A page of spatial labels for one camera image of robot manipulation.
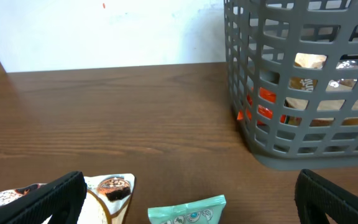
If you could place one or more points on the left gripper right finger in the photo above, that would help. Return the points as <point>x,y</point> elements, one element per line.
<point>317,199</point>

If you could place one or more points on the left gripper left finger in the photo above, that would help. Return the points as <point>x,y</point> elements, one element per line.
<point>60,201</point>

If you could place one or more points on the cookie pouch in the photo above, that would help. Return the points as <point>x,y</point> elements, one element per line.
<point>335,85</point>
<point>106,200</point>

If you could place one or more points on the teal snack bag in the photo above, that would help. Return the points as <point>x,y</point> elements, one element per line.
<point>207,211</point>

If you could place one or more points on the grey plastic basket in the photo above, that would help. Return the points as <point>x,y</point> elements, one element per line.
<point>292,69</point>

